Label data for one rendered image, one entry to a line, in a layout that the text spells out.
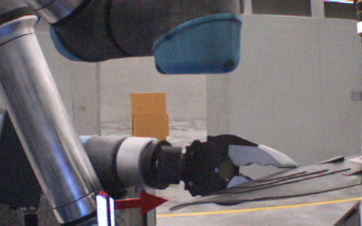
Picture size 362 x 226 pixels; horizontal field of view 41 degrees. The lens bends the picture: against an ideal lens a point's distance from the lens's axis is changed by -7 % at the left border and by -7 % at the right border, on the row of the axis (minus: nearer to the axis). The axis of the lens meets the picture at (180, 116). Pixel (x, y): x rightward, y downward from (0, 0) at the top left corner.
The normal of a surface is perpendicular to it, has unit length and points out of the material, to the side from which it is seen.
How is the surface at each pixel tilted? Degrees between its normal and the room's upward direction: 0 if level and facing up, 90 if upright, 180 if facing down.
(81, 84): 90
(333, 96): 90
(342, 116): 90
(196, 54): 93
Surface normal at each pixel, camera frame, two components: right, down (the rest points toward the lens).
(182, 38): -0.34, 0.11
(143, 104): 0.18, 0.05
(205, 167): -0.48, -0.05
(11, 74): -0.04, 0.11
